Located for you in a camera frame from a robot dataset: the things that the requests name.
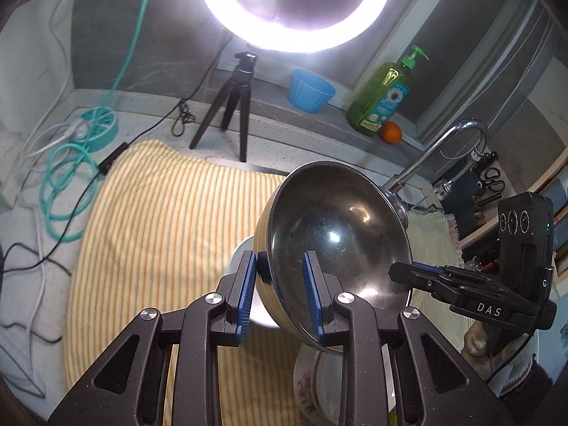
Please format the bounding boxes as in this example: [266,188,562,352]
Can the teal power cable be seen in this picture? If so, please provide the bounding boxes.
[40,0,163,242]

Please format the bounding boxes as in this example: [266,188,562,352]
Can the chrome kitchen faucet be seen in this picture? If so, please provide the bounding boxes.
[382,118,493,231]

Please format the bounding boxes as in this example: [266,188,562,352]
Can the yellow striped cloth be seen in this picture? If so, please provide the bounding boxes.
[64,139,460,426]

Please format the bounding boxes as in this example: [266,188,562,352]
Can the green dish soap bottle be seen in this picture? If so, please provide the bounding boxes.
[346,45,429,137]

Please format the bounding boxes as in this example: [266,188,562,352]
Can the black mini tripod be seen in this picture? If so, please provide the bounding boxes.
[189,52,259,163]

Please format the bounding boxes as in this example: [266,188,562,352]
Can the blue ribbed plastic cup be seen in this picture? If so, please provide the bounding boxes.
[289,69,337,114]

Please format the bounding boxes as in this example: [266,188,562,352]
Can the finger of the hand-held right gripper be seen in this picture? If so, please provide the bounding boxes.
[389,261,507,305]

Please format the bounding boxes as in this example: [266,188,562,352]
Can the black ring light cable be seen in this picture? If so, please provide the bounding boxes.
[0,38,234,276]

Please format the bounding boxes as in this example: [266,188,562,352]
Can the window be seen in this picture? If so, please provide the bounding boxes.
[284,0,560,152]

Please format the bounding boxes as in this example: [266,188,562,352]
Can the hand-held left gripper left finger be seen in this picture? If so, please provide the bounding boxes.
[47,252,258,426]

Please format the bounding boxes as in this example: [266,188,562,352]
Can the person's right hand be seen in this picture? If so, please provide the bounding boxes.
[461,319,504,370]

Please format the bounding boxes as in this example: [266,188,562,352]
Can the person's right forearm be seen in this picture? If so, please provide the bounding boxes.
[510,361,561,409]

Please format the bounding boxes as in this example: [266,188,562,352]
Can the white power cable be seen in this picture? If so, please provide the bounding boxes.
[0,0,89,207]

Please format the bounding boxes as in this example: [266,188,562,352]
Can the dark knife block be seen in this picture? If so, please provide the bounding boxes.
[444,160,507,240]

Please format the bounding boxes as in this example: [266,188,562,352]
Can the orange fruit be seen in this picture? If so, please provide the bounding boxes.
[380,121,403,144]

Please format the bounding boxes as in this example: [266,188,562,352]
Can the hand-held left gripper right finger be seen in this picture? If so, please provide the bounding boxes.
[302,251,515,426]

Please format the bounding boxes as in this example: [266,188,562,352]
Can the round teal power strip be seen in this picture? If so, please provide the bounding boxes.
[80,107,119,151]

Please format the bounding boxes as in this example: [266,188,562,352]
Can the black kitchen scissors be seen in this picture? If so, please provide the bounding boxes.
[481,166,507,191]

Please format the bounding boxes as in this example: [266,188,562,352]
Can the large stainless steel bowl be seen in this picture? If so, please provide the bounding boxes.
[252,161,414,355]

